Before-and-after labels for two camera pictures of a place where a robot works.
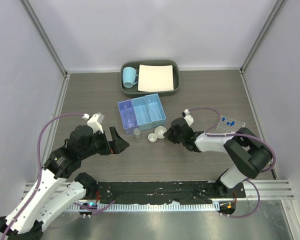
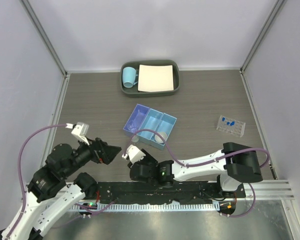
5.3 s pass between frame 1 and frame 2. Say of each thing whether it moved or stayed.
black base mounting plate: stayed
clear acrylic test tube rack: stayed
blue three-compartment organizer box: moved
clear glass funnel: moved
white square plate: stayed
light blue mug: stayed
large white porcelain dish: moved
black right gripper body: moved
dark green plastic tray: stayed
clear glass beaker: stayed
